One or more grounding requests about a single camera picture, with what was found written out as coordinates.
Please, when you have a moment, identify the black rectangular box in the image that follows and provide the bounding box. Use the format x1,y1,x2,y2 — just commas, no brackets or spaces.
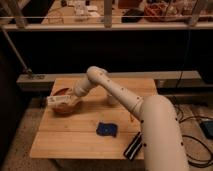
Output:
123,132,142,161

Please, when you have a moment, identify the black floor cable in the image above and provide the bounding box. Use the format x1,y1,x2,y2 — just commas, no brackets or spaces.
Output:
168,96,213,169

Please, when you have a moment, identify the brown ceramic bowl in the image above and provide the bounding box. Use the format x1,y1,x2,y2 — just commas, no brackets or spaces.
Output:
52,88,82,115

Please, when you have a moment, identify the grey metal rail frame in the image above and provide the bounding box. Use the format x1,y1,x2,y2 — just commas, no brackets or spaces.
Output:
0,0,213,31

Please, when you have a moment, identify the blue crumpled cloth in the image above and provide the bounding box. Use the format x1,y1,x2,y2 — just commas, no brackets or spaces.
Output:
96,122,118,137

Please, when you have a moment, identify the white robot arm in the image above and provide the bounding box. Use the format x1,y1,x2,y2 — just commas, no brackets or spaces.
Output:
74,66,189,171

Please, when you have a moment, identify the wooden table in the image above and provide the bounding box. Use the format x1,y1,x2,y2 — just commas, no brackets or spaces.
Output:
29,77,158,161

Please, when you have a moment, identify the dark power adapter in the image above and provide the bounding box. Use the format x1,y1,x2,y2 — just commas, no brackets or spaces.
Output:
200,121,213,140

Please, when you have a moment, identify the metal diagonal rod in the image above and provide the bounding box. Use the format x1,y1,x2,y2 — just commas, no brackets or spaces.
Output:
1,26,33,77

